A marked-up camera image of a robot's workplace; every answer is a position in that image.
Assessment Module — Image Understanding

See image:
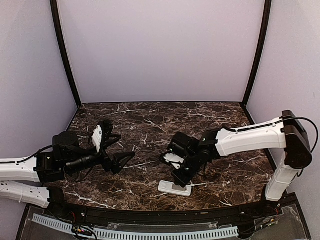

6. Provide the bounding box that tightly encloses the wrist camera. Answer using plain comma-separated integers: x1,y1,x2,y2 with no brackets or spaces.
88,120,113,153
159,151,185,170

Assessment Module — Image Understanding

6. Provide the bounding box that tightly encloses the white remote control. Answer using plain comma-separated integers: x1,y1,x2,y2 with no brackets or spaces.
158,180,192,197

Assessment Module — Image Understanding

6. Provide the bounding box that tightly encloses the white slotted cable duct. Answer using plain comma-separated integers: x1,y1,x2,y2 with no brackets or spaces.
32,213,240,240

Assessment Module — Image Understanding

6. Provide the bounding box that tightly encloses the right black frame post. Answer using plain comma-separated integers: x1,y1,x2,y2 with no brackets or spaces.
241,0,272,108

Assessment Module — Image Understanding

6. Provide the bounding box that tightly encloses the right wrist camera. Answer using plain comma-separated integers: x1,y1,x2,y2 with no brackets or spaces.
159,151,185,170

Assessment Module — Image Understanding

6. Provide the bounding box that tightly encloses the grey battery cover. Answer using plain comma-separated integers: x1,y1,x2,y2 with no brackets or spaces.
171,184,188,192

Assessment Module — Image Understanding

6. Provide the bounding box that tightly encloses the left black frame post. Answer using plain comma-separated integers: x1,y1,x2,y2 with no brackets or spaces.
49,0,82,108

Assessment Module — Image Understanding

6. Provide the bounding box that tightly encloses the black front rail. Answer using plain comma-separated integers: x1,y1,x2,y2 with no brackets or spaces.
24,192,301,228

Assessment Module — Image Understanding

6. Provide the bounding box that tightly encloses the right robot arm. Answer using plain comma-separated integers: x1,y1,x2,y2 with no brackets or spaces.
160,110,315,217

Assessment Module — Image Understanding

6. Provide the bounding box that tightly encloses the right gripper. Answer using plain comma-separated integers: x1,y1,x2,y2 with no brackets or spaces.
170,152,203,188

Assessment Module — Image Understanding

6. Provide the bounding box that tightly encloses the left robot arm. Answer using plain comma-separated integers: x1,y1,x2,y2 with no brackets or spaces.
0,131,135,218

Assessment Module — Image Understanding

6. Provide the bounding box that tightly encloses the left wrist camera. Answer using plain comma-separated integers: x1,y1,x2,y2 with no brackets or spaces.
88,120,113,153

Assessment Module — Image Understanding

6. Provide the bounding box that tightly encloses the black frame post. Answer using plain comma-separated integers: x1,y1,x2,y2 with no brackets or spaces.
241,0,272,108
49,0,82,108

